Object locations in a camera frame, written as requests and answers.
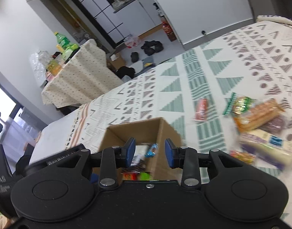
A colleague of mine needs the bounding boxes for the red candy bar pack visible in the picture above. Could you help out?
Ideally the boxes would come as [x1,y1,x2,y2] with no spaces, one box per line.
[121,169,140,181]

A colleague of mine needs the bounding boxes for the blue snack pack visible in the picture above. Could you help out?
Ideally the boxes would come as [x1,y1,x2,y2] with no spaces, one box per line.
[145,144,158,158]

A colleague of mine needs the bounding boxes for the pink orange small snack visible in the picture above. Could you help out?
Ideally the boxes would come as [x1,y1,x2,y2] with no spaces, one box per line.
[194,98,208,122]

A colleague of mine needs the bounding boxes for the small mixed nut pack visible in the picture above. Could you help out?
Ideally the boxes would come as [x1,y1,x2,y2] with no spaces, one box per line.
[229,150,256,165]

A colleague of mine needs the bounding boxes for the green round cracker pack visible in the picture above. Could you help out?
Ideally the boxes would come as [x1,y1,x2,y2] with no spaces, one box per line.
[223,92,256,117]

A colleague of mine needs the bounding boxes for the orange biscuit pack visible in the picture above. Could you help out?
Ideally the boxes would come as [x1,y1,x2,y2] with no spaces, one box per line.
[233,98,285,133]

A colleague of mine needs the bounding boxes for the long white bread pack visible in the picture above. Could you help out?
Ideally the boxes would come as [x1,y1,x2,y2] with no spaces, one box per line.
[239,129,292,170]

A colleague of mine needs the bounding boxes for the purple snack pack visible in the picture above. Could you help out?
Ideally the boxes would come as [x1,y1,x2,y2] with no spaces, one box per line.
[263,115,287,134]

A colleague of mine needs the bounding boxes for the white black snack pack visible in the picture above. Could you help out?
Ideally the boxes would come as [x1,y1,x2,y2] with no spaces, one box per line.
[131,144,151,168]

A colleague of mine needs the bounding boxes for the light green snack pack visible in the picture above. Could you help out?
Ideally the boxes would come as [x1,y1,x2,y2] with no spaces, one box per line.
[139,172,153,181]

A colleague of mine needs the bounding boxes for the person's left hand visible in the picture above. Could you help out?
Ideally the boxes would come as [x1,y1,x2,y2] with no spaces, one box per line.
[0,215,12,229]

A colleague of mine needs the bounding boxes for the brown cardboard box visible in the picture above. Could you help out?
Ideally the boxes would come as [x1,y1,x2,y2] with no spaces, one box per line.
[99,117,182,181]

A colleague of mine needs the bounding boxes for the round table with dotted cloth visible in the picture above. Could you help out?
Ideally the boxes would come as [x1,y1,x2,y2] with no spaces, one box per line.
[41,39,123,108]

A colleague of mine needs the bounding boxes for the small floor cardboard box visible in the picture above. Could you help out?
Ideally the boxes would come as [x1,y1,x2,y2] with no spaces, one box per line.
[108,53,126,70]

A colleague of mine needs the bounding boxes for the single black slipper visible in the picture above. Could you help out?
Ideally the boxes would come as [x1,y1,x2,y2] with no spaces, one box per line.
[131,52,139,63]

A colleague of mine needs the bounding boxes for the yellow liquid plastic bottle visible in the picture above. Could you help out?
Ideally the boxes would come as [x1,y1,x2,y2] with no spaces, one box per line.
[38,51,62,76]

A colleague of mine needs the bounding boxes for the pink water bottle pack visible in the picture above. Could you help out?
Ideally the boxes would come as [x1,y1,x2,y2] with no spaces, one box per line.
[124,34,140,49]

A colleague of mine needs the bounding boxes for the green tissue pack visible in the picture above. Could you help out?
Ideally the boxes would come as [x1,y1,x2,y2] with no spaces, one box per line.
[62,44,80,61]

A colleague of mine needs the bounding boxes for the black slippers pile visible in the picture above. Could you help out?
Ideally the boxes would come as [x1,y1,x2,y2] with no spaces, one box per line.
[141,40,164,56]

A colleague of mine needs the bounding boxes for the green soda bottle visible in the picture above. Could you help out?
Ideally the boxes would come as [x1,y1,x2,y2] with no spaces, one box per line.
[54,31,71,50]

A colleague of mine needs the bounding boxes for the patterned bed blanket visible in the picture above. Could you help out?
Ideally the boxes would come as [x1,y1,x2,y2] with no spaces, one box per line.
[65,15,292,222]

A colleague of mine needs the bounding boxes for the red drink bottle box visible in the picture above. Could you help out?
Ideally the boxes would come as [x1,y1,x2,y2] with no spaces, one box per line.
[161,17,177,42]

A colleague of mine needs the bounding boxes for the white kitchen cabinet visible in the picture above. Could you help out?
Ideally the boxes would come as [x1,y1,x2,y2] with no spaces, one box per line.
[115,0,161,36]

